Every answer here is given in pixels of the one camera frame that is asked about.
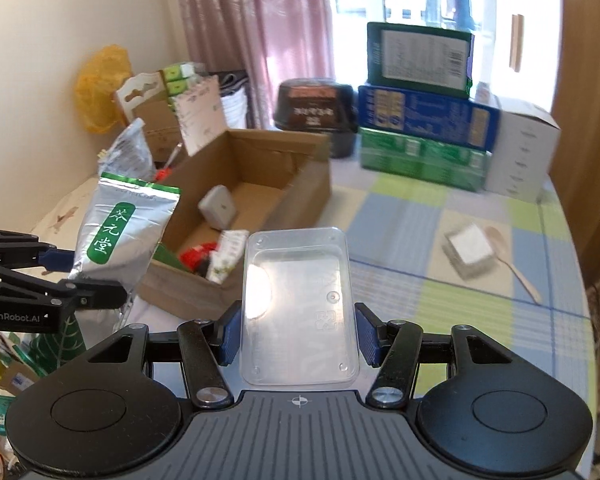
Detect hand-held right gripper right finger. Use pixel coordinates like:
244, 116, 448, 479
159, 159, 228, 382
353, 302, 514, 409

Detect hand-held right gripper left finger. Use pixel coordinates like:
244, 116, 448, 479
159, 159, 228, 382
86, 300, 244, 409

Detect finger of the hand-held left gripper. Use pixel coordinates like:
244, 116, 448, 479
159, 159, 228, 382
0, 226, 77, 272
0, 262, 129, 312

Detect silver foil tea bag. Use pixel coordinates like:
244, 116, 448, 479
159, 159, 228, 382
67, 172, 182, 287

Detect clear plastic tray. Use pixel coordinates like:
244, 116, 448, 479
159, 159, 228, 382
239, 227, 361, 389

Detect white ointment box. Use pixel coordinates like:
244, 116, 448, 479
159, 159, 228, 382
206, 229, 249, 284

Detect red snack packet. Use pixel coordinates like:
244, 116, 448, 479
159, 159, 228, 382
179, 242, 219, 274

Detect white charger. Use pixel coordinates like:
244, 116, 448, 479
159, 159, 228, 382
198, 184, 236, 232

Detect small clear plastic box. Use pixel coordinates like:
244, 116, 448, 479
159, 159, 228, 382
442, 224, 497, 281

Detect crumpled silver foil bag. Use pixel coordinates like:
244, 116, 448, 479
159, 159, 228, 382
97, 118, 155, 182

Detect wooden spoon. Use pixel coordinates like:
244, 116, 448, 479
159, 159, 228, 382
485, 226, 544, 305

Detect yellow plastic bag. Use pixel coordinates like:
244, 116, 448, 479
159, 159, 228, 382
74, 44, 134, 135

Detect cardboard box with cutout flap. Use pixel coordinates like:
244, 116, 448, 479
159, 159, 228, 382
113, 72, 183, 163

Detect white paper card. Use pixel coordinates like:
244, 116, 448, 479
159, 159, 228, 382
174, 74, 227, 157

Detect small green boxes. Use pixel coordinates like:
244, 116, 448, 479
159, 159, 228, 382
161, 61, 207, 97

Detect black box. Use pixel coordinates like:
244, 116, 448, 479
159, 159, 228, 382
272, 78, 359, 159

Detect blue carton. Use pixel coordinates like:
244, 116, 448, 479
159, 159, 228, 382
357, 84, 501, 151

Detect striped bag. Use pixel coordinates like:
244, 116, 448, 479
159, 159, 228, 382
219, 71, 252, 130

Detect white carton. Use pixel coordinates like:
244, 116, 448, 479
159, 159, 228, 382
484, 94, 563, 204

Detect dark green carton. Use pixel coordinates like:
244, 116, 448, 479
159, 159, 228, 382
365, 21, 476, 99

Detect pink curtain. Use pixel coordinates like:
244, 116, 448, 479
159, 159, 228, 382
171, 0, 334, 132

